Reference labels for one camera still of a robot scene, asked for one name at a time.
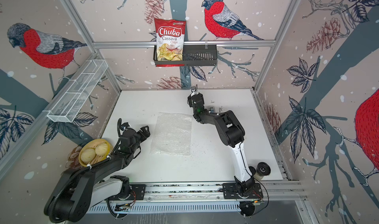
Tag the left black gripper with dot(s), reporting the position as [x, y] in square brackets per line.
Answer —
[146, 133]

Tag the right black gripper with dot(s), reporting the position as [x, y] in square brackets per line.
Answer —
[189, 101]

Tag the clear bubble wrap sheet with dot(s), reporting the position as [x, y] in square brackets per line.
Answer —
[172, 135]

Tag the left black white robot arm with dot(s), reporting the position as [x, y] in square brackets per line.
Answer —
[78, 190]

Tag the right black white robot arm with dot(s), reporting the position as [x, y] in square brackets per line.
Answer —
[231, 134]

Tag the right pale steamed bun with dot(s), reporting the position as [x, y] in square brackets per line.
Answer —
[102, 149]

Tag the pale steamed bun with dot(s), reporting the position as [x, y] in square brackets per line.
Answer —
[87, 155]
[102, 149]

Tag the yellow steamer basket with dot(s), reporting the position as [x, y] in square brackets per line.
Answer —
[93, 144]

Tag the left pale steamed bun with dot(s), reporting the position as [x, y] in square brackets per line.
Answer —
[87, 155]

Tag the red Chuba cassava chips bag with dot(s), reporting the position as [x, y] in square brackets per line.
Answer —
[169, 42]

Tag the black lidded cup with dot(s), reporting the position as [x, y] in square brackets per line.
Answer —
[262, 170]

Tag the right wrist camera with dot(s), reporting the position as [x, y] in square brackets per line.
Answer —
[194, 90]

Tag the black wire wall basket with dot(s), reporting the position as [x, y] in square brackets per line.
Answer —
[193, 55]

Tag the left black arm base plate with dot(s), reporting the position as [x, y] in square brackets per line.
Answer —
[133, 192]

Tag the white wire mesh shelf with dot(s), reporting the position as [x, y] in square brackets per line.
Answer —
[70, 104]

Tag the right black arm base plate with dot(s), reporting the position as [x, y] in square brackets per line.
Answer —
[229, 191]

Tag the aluminium front rail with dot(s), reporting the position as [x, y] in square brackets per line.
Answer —
[199, 191]

